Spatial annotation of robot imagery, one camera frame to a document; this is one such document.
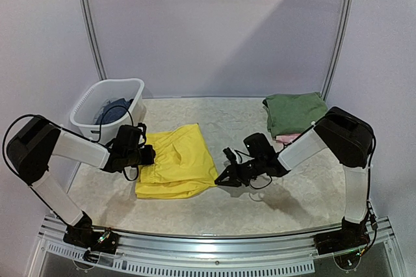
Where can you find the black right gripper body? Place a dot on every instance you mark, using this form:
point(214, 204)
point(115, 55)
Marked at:
point(237, 173)

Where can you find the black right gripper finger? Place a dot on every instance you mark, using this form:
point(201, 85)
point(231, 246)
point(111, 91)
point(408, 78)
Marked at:
point(228, 183)
point(229, 175)

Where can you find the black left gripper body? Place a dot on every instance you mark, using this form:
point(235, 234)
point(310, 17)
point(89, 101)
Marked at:
point(133, 159)

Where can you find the yellow garment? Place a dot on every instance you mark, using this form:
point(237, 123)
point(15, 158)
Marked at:
point(183, 166)

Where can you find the green sleeveless shirt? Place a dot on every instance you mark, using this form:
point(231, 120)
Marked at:
point(292, 113)

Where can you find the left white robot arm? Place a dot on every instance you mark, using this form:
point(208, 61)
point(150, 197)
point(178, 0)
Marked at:
point(32, 146)

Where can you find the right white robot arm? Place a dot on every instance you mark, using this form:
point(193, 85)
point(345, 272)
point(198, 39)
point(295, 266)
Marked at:
point(350, 139)

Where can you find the white plastic laundry basket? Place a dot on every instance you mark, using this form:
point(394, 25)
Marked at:
point(84, 112)

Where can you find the pink folded shorts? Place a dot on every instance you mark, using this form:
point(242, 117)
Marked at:
point(286, 139)

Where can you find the blue garment in basket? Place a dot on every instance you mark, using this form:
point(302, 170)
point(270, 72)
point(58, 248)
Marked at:
point(112, 111)

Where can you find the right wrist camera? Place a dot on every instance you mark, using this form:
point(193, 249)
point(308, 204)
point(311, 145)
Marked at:
point(232, 155)

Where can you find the aluminium front rail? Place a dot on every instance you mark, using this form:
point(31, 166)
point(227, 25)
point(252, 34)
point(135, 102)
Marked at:
point(144, 254)

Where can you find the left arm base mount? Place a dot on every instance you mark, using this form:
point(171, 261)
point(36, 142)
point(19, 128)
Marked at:
point(83, 235)

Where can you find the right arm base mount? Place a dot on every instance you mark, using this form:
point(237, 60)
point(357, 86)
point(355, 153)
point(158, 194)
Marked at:
point(349, 244)

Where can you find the left aluminium corner post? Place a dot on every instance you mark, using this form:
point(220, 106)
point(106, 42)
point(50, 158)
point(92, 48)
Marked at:
point(92, 39)

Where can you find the aluminium corner post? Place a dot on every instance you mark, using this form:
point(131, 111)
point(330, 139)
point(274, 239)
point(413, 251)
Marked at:
point(336, 51)
point(92, 39)

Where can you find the right aluminium corner post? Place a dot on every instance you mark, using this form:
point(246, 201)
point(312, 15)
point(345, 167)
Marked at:
point(336, 51)

